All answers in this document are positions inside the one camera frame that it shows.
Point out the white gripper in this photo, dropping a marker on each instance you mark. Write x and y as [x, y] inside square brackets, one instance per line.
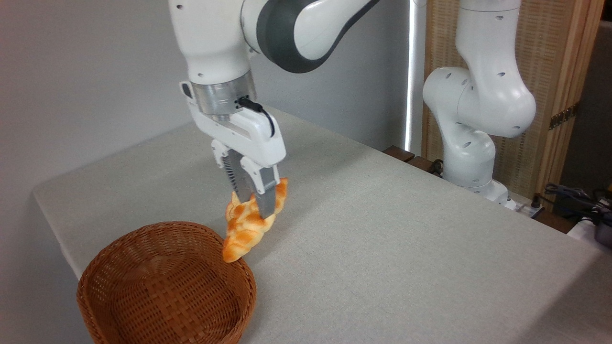
[253, 136]

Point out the braided golden bread loaf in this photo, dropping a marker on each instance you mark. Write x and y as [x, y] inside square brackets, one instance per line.
[246, 229]

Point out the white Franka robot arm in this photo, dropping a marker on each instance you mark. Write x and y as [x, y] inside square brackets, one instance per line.
[478, 105]

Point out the brown wicker basket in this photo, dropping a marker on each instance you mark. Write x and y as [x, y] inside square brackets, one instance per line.
[162, 286]

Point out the grey tablecloth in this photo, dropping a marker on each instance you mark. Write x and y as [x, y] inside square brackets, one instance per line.
[382, 248]

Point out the metal screen hinge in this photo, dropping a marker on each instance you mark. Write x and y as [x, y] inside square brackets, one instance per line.
[563, 116]

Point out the wooden rattan folding screen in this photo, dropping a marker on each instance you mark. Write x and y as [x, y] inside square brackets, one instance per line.
[550, 57]

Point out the white vertical post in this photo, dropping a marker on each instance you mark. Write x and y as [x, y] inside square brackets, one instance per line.
[415, 71]

